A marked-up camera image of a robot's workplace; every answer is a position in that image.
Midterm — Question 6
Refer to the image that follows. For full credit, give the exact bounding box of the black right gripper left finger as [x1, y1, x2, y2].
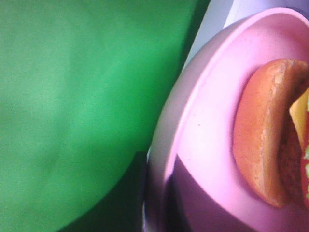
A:
[60, 151, 147, 232]

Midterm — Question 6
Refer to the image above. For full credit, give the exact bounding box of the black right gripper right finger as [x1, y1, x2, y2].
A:
[165, 154, 219, 232]

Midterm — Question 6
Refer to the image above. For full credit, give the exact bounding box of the pink plate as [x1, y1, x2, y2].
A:
[145, 8, 309, 232]

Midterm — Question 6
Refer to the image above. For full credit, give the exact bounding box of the burger with lettuce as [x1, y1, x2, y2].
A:
[232, 59, 309, 209]

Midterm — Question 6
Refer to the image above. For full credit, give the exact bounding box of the white microwave oven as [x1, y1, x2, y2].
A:
[184, 0, 309, 67]

